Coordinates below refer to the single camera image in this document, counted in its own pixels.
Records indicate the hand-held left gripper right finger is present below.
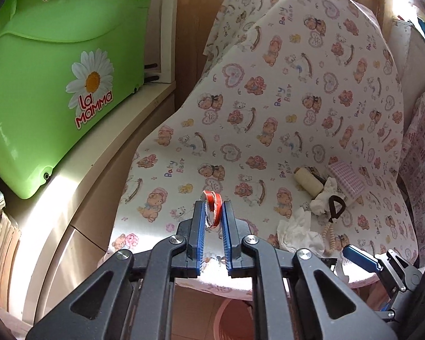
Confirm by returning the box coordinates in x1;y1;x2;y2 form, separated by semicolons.
222;201;399;340

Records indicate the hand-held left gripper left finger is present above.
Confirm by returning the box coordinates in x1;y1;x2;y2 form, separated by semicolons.
25;200;206;340

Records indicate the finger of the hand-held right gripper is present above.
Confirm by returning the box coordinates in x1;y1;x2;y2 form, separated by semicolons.
342;244;423;300
377;299;409;323

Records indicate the red and white tape ring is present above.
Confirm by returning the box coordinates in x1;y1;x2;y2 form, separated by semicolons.
202;190;225;230

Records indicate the cream thread spool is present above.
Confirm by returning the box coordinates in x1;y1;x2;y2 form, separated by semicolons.
293;167;325;198

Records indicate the crumpled white tissue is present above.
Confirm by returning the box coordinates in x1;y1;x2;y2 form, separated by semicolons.
277;208;327;254
309;178;341;216

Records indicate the pink checked packet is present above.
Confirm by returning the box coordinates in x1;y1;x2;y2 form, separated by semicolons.
327;160;367;198

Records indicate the pink plastic basket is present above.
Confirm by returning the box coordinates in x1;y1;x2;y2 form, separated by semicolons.
217;297;256;340

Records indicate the bear print tablecloth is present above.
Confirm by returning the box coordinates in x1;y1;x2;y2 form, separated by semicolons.
111;0;417;291

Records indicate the cream cabinet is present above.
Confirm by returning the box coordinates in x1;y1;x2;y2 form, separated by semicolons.
5;81;178;328

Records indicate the pink printed cloth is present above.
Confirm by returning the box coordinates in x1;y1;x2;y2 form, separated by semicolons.
398;88;425;257

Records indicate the stack of papers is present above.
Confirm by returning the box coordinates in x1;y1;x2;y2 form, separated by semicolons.
0;179;22;310

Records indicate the white board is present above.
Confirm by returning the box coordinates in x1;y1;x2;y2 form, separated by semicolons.
143;0;180;85

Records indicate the green plastic tub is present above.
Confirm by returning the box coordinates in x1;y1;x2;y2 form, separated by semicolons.
0;0;162;199

